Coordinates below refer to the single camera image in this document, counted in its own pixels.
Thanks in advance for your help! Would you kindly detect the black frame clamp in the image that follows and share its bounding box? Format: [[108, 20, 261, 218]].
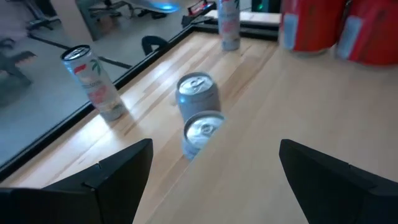
[[141, 35, 170, 57]]

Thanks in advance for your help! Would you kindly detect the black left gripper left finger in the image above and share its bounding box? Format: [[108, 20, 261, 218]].
[[0, 138, 154, 224]]

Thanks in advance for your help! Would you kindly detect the silver can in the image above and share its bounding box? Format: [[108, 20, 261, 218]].
[[175, 72, 222, 124]]

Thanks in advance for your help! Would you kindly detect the black metal table frame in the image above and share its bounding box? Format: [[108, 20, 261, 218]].
[[0, 17, 280, 183]]

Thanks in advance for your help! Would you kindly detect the pink and white soda can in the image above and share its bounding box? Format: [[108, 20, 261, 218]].
[[182, 110, 226, 161]]

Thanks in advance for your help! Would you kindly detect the black chair base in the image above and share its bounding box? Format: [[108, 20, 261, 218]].
[[0, 37, 38, 91]]

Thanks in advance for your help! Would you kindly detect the red cola can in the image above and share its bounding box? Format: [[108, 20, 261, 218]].
[[279, 0, 348, 55], [334, 0, 398, 67]]

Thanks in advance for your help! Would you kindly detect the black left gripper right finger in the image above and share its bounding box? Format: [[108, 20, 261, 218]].
[[279, 138, 398, 224]]

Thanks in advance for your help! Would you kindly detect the white slim can green palm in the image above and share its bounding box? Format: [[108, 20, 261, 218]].
[[216, 0, 242, 52], [60, 44, 128, 122]]

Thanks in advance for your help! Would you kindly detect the black and red toolbox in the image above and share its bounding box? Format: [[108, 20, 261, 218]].
[[181, 0, 218, 27]]

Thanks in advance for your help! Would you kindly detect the black device green light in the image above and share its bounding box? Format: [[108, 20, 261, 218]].
[[251, 0, 282, 14]]

